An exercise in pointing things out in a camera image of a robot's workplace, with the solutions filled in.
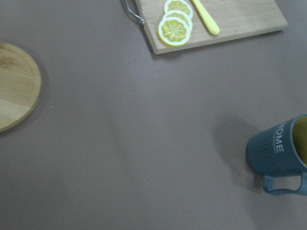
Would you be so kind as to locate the dark teal mug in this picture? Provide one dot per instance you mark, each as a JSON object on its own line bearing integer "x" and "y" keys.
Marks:
{"x": 272, "y": 153}

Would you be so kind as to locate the wooden mug rack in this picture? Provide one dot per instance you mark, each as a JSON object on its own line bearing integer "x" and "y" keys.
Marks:
{"x": 20, "y": 85}

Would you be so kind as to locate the yellow plastic knife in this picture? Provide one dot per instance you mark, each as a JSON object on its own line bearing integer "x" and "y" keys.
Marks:
{"x": 209, "y": 22}

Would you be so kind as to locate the wooden cutting board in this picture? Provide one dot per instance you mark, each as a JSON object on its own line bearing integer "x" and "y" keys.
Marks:
{"x": 235, "y": 18}

